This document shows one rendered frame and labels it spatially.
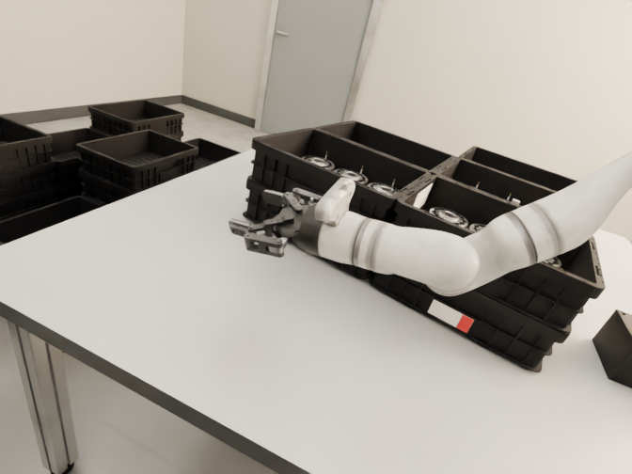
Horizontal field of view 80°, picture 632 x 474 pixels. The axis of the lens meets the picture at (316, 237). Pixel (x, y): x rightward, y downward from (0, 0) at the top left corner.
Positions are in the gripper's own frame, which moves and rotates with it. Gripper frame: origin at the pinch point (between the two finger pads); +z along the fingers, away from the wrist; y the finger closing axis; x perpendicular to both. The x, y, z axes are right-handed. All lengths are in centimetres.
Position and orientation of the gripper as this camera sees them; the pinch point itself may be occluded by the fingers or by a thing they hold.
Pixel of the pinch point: (250, 210)
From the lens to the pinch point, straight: 61.3
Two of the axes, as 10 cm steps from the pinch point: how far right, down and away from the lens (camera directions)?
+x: -0.4, -7.9, -6.2
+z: -8.8, -2.6, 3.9
